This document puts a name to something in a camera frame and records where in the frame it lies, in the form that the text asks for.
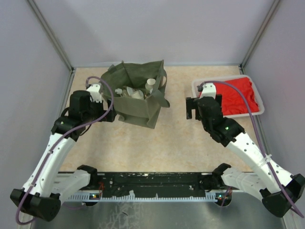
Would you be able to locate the green canvas bag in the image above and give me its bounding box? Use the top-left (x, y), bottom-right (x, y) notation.
top-left (101, 60), bottom-right (170, 129)

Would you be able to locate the pale green white-capped bottle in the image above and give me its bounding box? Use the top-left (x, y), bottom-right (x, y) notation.
top-left (145, 78), bottom-right (156, 92)

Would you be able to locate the amber liquid bottle white cap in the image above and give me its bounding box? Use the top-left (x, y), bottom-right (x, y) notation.
top-left (115, 88), bottom-right (128, 97)

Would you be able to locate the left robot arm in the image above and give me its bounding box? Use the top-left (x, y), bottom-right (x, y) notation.
top-left (10, 89), bottom-right (115, 226)

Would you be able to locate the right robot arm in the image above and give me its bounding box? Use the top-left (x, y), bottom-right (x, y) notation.
top-left (186, 95), bottom-right (305, 218)

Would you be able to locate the red cloth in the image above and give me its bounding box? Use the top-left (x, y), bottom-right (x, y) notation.
top-left (198, 76), bottom-right (260, 116)

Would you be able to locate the white plastic basket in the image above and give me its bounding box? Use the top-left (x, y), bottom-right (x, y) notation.
top-left (191, 75), bottom-right (264, 118)

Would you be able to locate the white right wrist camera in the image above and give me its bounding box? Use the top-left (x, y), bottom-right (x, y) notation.
top-left (197, 83), bottom-right (216, 99)

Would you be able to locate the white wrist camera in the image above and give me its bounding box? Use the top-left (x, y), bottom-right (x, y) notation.
top-left (197, 83), bottom-right (216, 99)
top-left (86, 83), bottom-right (103, 104)

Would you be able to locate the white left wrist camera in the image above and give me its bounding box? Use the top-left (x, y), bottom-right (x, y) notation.
top-left (86, 83), bottom-right (103, 104)

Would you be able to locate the aluminium frame post right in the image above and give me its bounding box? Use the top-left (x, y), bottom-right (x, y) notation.
top-left (239, 0), bottom-right (282, 74)

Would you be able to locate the aluminium frame post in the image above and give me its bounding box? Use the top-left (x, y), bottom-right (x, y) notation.
top-left (25, 0), bottom-right (75, 72)
top-left (239, 0), bottom-right (282, 74)

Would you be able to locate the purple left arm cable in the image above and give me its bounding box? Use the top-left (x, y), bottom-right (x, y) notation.
top-left (15, 76), bottom-right (114, 225)

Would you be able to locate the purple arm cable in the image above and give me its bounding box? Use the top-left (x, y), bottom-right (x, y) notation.
top-left (196, 81), bottom-right (305, 218)
top-left (15, 76), bottom-right (114, 225)

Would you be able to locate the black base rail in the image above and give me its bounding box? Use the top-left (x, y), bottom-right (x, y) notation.
top-left (71, 171), bottom-right (242, 198)

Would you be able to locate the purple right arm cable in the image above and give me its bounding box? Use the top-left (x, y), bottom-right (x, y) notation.
top-left (196, 81), bottom-right (305, 218)

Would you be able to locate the aluminium frame post left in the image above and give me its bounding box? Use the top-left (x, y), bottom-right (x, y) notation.
top-left (25, 0), bottom-right (75, 72)

